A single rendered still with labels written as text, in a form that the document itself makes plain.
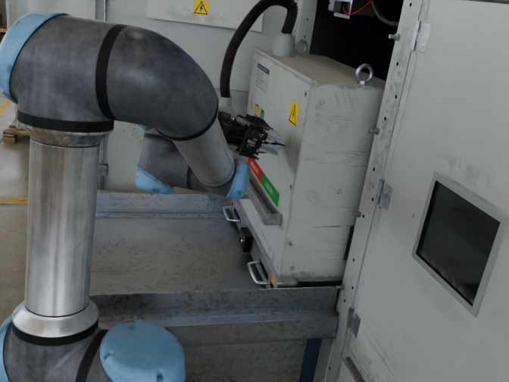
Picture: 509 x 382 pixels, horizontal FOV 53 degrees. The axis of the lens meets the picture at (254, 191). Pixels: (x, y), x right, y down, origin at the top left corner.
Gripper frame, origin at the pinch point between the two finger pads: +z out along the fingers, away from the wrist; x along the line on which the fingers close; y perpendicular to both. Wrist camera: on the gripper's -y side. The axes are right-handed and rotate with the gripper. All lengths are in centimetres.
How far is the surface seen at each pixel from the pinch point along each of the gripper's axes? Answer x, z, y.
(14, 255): -129, -10, -182
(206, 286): -40.0, -3.8, -1.9
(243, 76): 10, 14, -49
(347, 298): -27.3, 18.0, 22.4
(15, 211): -127, -4, -240
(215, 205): -32, 15, -41
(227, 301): -36.4, -5.7, 10.9
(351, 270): -20.6, 16.5, 21.4
